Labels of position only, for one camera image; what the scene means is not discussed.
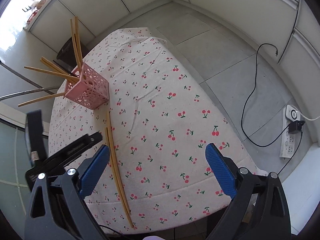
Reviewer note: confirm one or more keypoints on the cherry print tablecloth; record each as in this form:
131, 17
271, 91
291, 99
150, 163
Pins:
162, 121

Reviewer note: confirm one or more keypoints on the wooden chopstick upright in holder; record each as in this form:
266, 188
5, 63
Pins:
78, 44

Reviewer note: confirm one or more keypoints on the white kitchen cabinets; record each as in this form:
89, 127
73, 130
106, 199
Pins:
286, 32

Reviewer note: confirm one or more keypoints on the black chopstick with gold band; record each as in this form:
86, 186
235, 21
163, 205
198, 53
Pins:
63, 69

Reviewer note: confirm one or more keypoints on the pink perforated utensil holder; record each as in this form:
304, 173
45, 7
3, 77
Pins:
90, 91

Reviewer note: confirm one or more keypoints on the black power adapter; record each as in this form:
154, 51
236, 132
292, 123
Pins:
296, 126

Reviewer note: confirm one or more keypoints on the black trash bin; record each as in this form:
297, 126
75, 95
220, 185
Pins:
66, 53

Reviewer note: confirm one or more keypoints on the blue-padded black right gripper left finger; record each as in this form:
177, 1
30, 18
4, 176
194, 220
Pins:
57, 209

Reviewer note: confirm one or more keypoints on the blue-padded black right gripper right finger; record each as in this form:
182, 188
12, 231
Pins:
258, 207

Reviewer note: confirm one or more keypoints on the wooden chopstick leaning from holder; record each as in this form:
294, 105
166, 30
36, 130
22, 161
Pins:
42, 99

